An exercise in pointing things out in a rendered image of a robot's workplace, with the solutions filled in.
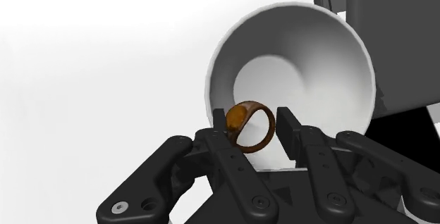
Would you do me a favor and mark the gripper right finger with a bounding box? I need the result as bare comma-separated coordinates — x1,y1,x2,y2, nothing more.
276,106,440,224

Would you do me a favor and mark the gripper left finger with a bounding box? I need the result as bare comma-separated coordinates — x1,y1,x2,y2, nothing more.
96,108,280,224

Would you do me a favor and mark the brown signet ring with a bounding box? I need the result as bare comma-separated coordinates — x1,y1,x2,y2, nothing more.
225,100,277,154

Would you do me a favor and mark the white bowl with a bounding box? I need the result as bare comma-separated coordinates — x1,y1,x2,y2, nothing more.
204,1,377,172

